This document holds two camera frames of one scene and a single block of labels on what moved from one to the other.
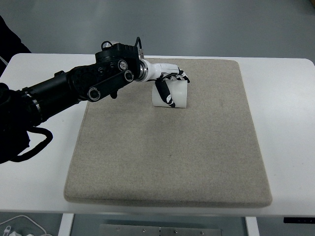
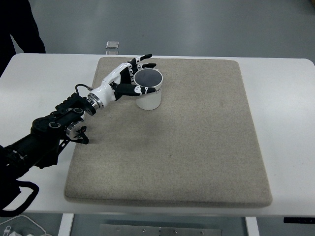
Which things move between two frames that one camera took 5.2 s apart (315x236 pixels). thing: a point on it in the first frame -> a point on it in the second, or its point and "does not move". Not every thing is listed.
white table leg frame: (66, 225) does not move
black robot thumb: (164, 91) -> (127, 90)
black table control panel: (299, 220) does not move
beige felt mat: (126, 151) does not move
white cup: (177, 91) -> (148, 77)
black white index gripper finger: (182, 76) -> (134, 61)
